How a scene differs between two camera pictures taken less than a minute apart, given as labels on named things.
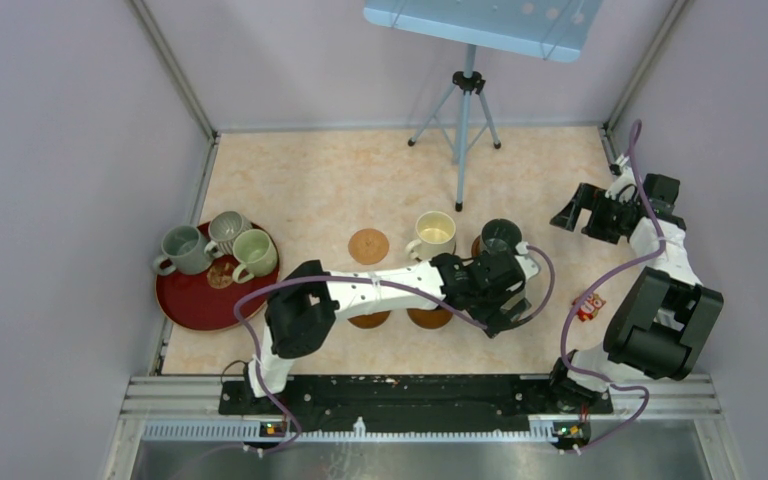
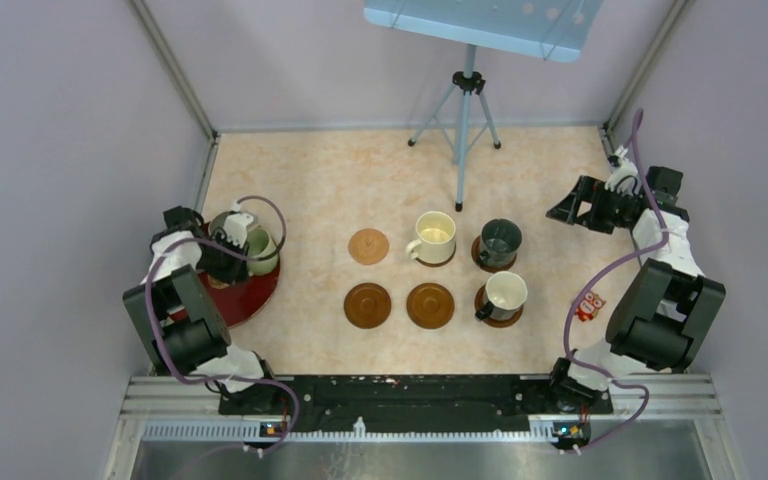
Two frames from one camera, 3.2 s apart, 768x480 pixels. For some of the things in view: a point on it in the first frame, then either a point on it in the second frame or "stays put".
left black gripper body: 487,310 -> 220,264
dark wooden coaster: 429,318 stays put
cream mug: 435,236 stays put
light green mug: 258,251 stays put
